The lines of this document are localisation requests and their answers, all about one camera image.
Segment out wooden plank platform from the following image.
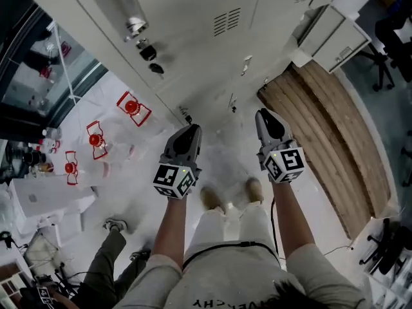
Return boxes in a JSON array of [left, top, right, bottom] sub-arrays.
[[256, 59, 392, 241]]

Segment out person's light trousers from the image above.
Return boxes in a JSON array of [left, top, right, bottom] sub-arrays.
[[186, 201, 281, 263]]

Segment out clear water jug red cap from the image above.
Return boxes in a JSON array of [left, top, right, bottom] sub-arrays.
[[115, 90, 169, 135], [63, 149, 113, 190], [85, 120, 136, 171]]

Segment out person's left forearm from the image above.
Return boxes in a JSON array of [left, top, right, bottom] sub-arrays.
[[151, 196, 187, 272]]

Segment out person's right forearm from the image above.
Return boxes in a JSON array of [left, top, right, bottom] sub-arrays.
[[272, 180, 315, 259]]

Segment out black office chair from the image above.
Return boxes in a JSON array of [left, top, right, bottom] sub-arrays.
[[359, 217, 412, 276], [355, 16, 412, 93]]

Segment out person's grey t-shirt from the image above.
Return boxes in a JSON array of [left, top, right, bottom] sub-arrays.
[[114, 241, 366, 309]]

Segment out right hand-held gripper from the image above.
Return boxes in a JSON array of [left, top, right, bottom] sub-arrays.
[[254, 108, 306, 184]]

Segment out white foam box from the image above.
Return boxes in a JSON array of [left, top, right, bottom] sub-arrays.
[[0, 172, 97, 238]]

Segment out person's right beige shoe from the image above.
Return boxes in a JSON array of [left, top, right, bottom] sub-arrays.
[[245, 177, 265, 205]]

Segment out person's left beige shoe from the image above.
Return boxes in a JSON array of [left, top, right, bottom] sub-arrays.
[[199, 185, 225, 212]]

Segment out grey metal locker cabinet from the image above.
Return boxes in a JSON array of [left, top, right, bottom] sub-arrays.
[[19, 0, 373, 128]]

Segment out person's beige shoe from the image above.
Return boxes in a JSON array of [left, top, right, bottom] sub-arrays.
[[245, 177, 265, 205], [199, 185, 225, 212]]

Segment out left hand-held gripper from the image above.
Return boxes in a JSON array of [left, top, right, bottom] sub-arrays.
[[152, 123, 203, 200]]

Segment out cluster of small bottles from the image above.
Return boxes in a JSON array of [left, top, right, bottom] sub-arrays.
[[22, 126, 62, 177]]

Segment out black waist cable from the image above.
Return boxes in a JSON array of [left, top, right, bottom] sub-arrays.
[[182, 198, 284, 267]]

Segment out black key bunch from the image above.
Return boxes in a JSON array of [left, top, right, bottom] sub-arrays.
[[136, 39, 165, 76]]

